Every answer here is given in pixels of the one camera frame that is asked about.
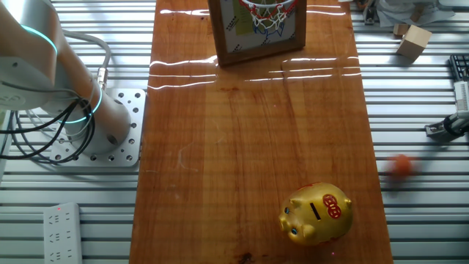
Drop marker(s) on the small orange basketball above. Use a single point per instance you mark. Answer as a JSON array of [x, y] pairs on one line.
[[401, 166]]

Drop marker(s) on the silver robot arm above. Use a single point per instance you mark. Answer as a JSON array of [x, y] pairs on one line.
[[102, 117]]

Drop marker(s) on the large wooden board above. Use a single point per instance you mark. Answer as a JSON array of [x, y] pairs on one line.
[[220, 165]]

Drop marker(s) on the wooden framed backboard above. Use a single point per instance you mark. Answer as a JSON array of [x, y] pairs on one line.
[[234, 58]]

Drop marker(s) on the gold piggy bank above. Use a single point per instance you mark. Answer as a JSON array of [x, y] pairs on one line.
[[316, 217]]

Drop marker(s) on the white hoop with net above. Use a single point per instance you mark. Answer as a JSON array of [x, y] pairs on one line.
[[267, 6]]

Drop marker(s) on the small wooden block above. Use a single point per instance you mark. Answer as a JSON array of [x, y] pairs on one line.
[[400, 29]]

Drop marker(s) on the large wooden cube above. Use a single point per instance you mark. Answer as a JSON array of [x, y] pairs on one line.
[[414, 43]]

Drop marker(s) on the white power strip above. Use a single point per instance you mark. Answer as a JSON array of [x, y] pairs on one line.
[[62, 234]]

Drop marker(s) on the grey crumpled cloth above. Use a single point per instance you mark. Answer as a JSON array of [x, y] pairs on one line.
[[414, 11]]

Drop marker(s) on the black keyboard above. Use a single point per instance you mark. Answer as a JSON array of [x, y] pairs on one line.
[[461, 66]]

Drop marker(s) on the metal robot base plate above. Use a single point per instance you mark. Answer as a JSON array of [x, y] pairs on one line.
[[124, 157]]

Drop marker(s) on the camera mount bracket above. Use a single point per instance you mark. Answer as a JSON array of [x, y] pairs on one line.
[[445, 127]]

